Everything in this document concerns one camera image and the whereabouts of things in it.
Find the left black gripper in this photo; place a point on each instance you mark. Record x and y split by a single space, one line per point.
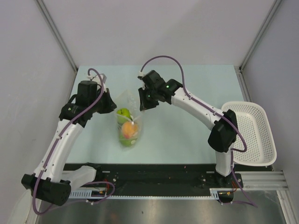
110 105

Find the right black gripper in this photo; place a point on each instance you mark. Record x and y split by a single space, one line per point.
144 105

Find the green fake apple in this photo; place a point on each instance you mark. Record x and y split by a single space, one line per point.
123 115

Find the clear polka dot zip bag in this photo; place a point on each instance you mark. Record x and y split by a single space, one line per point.
129 100

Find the orange fake fruit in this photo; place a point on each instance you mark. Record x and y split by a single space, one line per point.
129 129

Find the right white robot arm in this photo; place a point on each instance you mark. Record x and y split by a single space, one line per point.
222 136

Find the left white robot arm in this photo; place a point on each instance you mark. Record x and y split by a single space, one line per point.
46 183

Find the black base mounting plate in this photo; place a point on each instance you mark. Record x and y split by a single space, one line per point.
163 167

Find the white perforated plastic basket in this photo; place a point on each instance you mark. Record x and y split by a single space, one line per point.
254 127

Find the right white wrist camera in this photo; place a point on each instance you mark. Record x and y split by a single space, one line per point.
140 75

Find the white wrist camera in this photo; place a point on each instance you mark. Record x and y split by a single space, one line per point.
140 75
100 80

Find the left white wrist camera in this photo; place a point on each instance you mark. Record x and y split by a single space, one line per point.
100 80

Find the right aluminium corner post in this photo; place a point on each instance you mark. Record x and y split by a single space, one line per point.
261 32

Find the aluminium corner post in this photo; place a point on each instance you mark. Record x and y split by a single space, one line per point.
56 34
261 32

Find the left aluminium corner post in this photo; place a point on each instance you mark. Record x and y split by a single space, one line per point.
56 34

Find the white slotted cable duct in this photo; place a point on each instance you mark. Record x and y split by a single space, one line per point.
90 194

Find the aluminium frame rail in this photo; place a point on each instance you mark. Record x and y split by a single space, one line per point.
261 179

